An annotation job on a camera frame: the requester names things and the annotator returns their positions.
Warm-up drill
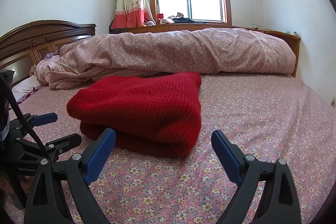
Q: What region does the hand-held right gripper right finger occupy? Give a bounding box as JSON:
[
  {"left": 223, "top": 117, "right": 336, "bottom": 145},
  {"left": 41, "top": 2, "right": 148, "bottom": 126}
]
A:
[{"left": 211, "top": 130, "right": 302, "bottom": 224}]

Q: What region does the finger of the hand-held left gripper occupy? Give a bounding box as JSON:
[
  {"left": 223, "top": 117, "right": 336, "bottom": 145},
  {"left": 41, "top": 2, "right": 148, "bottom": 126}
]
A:
[
  {"left": 24, "top": 112, "right": 58, "bottom": 127},
  {"left": 45, "top": 133, "right": 83, "bottom": 162}
]

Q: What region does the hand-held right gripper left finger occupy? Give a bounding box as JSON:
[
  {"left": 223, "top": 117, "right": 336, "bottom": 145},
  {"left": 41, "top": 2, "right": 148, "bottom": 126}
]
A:
[{"left": 24, "top": 128, "right": 116, "bottom": 224}]

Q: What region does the red knitted sweater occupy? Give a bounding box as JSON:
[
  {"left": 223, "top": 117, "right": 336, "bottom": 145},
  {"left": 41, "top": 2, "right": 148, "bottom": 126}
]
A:
[{"left": 66, "top": 71, "right": 202, "bottom": 159}]

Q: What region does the person's left hand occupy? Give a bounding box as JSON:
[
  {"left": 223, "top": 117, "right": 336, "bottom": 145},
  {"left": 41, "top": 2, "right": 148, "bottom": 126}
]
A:
[{"left": 20, "top": 175, "right": 34, "bottom": 191}]

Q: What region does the white pillow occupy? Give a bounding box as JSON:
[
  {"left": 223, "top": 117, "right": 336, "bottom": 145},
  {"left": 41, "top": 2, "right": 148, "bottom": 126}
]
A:
[{"left": 12, "top": 75, "right": 42, "bottom": 104}]

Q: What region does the pink floral bed sheet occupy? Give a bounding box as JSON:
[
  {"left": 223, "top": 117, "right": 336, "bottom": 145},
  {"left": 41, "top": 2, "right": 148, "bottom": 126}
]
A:
[{"left": 0, "top": 73, "right": 336, "bottom": 224}]

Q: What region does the purple ruffled pillow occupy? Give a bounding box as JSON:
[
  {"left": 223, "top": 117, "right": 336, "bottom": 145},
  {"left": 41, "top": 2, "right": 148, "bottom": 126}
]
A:
[{"left": 43, "top": 50, "right": 61, "bottom": 60}]

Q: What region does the dark wooden headboard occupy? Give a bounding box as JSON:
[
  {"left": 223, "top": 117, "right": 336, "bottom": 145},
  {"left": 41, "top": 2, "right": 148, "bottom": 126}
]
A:
[{"left": 0, "top": 20, "right": 97, "bottom": 88}]

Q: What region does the pink floral duvet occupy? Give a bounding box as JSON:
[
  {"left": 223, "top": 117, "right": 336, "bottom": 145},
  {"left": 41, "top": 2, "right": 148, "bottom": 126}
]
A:
[{"left": 29, "top": 28, "right": 297, "bottom": 90}]

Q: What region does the dark cloth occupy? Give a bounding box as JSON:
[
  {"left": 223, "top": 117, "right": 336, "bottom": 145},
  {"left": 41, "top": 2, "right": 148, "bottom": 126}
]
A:
[{"left": 173, "top": 17, "right": 208, "bottom": 24}]

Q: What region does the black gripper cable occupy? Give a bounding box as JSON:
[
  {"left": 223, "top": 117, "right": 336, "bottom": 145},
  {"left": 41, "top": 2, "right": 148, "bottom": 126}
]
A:
[{"left": 0, "top": 73, "right": 50, "bottom": 160}]

